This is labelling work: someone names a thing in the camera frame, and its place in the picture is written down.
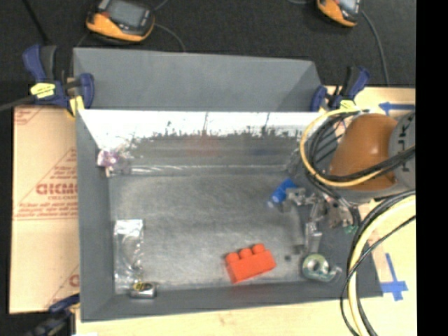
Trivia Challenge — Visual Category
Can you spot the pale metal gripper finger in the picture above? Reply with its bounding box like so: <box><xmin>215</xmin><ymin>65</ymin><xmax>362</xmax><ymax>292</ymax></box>
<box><xmin>302</xmin><ymin>221</ymin><xmax>323</xmax><ymax>256</ymax></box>
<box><xmin>283</xmin><ymin>186</ymin><xmax>311</xmax><ymax>213</ymax></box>

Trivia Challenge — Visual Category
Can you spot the blue cylinder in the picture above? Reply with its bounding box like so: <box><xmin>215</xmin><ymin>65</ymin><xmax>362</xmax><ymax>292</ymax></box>
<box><xmin>267</xmin><ymin>177</ymin><xmax>298</xmax><ymax>211</ymax></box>

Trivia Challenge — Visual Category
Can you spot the clear green tape dispenser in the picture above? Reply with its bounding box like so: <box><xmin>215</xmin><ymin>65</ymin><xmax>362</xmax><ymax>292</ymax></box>
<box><xmin>301</xmin><ymin>253</ymin><xmax>344</xmax><ymax>284</ymax></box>

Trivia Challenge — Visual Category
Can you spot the orange-red toy brick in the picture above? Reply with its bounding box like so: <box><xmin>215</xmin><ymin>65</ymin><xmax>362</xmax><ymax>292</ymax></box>
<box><xmin>224</xmin><ymin>243</ymin><xmax>278</xmax><ymax>285</ymax></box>

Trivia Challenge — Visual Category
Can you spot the grey metal bin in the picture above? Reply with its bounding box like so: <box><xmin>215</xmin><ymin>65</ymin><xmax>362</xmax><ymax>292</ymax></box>
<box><xmin>71</xmin><ymin>47</ymin><xmax>383</xmax><ymax>321</ymax></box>

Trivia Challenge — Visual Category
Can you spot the silver and yellow small cylinder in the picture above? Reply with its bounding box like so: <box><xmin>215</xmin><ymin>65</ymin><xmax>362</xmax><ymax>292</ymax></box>
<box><xmin>129</xmin><ymin>281</ymin><xmax>158</xmax><ymax>299</ymax></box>

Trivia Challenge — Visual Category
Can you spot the clear plastic packet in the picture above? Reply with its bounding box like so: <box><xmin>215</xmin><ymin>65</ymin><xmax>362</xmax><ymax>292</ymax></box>
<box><xmin>112</xmin><ymin>218</ymin><xmax>146</xmax><ymax>293</ymax></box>

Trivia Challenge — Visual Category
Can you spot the purple and white small packet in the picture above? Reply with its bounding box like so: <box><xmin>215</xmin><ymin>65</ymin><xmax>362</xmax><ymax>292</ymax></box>
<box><xmin>97</xmin><ymin>148</ymin><xmax>120</xmax><ymax>169</ymax></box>

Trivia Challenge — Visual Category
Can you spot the brown cardboard board red print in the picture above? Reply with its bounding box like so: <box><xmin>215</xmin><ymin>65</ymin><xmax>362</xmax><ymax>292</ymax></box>
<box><xmin>8</xmin><ymin>104</ymin><xmax>82</xmax><ymax>314</ymax></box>

